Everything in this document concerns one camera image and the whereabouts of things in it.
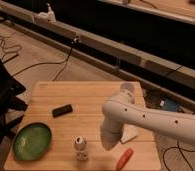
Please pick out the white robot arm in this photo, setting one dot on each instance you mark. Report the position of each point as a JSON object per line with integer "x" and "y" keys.
{"x": 119, "y": 110}

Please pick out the black rectangular block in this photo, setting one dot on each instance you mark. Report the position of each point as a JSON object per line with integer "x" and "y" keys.
{"x": 62, "y": 110}

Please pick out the white sponge block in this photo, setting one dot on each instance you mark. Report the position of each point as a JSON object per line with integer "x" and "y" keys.
{"x": 129, "y": 133}

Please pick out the blue box on floor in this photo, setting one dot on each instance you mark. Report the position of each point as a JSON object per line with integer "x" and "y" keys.
{"x": 169, "y": 105}

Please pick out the orange carrot toy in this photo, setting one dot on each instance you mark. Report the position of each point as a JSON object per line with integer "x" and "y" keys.
{"x": 124, "y": 159}

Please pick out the green round plate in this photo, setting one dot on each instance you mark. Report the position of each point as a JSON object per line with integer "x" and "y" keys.
{"x": 32, "y": 141}

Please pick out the black office chair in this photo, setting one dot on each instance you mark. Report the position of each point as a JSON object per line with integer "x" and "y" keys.
{"x": 10, "y": 88}

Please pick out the white object on rail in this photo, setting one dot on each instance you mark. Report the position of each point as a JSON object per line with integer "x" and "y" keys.
{"x": 49, "y": 15}

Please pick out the long metal rail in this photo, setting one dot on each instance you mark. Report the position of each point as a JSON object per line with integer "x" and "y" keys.
{"x": 160, "y": 45}

